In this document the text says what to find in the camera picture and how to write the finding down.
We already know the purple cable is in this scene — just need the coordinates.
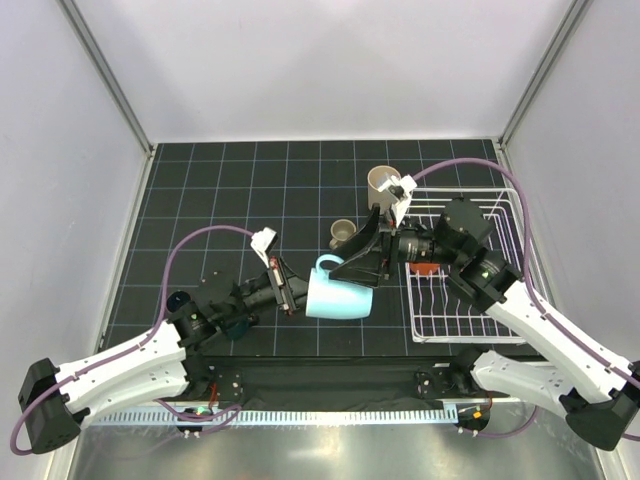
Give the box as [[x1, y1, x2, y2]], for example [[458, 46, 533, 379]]
[[9, 225, 261, 456], [409, 157, 640, 441]]

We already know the right aluminium frame post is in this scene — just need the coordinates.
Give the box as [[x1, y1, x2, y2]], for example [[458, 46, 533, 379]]
[[497, 0, 592, 151]]

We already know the white slotted cable duct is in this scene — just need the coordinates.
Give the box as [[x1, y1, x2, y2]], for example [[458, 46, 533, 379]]
[[94, 404, 458, 428]]

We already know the light blue mug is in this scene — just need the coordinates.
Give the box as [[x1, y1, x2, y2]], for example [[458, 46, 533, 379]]
[[305, 254, 374, 320]]

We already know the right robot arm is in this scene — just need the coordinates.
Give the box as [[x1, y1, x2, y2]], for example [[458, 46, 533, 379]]
[[329, 198, 639, 451]]

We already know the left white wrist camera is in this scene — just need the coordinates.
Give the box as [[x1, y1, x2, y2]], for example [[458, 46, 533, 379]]
[[250, 227, 278, 267]]

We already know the dark green mug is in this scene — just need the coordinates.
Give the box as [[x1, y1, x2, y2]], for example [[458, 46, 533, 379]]
[[225, 316, 260, 341]]

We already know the dark blue mug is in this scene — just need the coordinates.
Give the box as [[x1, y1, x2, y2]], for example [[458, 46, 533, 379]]
[[165, 291, 192, 315]]

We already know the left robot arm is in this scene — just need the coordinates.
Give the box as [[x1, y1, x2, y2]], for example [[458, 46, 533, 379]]
[[10, 257, 308, 455]]

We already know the tall beige cup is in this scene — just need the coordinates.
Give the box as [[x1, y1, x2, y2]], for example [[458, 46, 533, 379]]
[[367, 165, 400, 212]]

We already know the orange mug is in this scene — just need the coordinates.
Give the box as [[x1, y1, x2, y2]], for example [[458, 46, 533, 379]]
[[408, 263, 440, 276]]

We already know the left aluminium frame post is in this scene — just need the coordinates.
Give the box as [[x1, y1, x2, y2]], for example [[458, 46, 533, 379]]
[[56, 0, 154, 158]]

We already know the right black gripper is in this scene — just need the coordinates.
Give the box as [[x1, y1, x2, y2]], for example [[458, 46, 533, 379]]
[[328, 203, 462, 289]]

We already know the aluminium frame post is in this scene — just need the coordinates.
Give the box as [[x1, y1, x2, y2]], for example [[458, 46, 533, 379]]
[[497, 0, 592, 151], [56, 0, 154, 158]]

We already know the small grey-beige mug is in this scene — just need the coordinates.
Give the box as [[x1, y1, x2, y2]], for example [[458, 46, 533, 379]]
[[329, 219, 357, 250]]

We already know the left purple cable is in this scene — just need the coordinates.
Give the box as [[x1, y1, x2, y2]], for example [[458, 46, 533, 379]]
[[9, 225, 261, 456]]

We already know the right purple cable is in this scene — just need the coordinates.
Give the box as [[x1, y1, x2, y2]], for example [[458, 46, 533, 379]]
[[409, 157, 640, 441]]

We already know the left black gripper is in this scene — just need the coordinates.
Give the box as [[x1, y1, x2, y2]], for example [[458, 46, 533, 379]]
[[218, 256, 336, 324]]

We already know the black grid mat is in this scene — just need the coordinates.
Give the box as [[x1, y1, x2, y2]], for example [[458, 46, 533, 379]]
[[99, 139, 521, 357]]

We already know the white wire dish rack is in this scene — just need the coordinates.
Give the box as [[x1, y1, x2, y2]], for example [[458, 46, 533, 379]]
[[398, 187, 544, 345]]

